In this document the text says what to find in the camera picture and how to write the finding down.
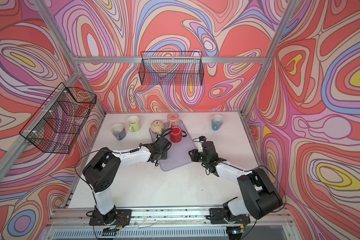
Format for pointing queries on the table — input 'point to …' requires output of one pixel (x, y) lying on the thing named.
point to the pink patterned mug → (172, 119)
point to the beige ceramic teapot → (157, 126)
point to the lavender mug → (118, 131)
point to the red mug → (176, 134)
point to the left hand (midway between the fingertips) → (165, 152)
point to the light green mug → (133, 121)
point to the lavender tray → (178, 154)
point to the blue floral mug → (217, 121)
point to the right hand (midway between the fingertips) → (191, 155)
